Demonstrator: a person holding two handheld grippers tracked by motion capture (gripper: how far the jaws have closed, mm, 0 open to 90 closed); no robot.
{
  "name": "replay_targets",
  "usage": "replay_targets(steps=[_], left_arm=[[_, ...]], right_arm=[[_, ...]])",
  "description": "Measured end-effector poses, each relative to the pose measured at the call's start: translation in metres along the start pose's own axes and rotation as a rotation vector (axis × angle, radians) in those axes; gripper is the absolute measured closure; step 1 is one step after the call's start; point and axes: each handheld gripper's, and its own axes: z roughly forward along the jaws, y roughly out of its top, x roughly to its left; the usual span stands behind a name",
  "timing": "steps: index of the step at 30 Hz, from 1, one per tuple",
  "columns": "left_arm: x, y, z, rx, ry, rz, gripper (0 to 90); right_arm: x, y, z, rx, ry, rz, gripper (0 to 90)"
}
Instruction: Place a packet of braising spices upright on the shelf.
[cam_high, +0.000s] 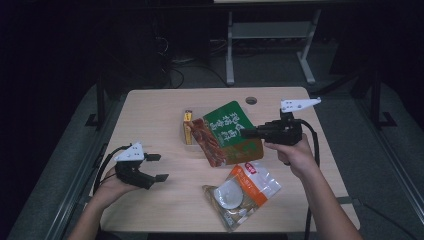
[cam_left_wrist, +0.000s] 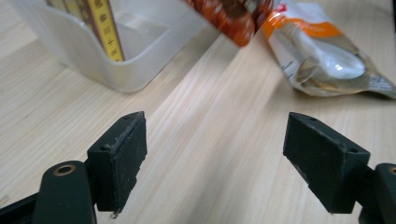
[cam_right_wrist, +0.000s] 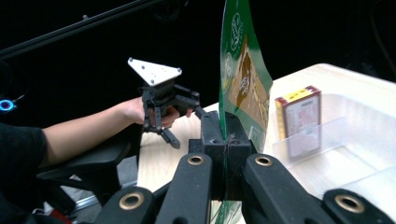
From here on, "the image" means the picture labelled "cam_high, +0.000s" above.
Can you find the left hand-held gripper black cable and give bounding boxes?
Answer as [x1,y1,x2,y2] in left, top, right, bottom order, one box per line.
[92,144,133,195]

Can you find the hand-held gripper black cable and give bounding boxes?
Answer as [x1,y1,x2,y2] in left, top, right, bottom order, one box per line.
[297,119,322,240]
[92,144,133,195]

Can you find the black metal stand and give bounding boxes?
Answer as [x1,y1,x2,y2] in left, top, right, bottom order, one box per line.
[84,75,108,131]
[369,69,398,130]

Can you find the clear packet with orange label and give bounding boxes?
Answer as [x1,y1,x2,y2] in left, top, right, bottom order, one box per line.
[202,161,283,233]

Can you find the right hand-held gripper black cable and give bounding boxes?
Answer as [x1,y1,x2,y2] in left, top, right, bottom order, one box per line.
[297,119,322,240]

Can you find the green and gold snack packet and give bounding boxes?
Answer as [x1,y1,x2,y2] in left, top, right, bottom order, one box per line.
[188,100,265,168]

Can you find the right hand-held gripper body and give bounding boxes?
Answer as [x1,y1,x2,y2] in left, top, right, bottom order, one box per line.
[261,97,323,146]

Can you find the white metal stand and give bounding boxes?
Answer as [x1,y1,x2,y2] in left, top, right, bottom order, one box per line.
[224,9,323,86]

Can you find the person's left hand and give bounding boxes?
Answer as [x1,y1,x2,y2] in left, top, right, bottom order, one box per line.
[93,164,141,208]

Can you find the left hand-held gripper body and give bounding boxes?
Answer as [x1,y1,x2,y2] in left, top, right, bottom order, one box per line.
[114,142,157,191]

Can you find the black floor cables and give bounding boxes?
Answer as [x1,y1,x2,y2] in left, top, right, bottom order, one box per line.
[155,33,231,90]

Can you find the yellow and red box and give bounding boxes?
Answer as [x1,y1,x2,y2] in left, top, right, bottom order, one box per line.
[182,109,194,146]

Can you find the person's right hand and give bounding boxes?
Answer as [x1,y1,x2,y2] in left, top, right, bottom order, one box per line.
[264,133,321,180]

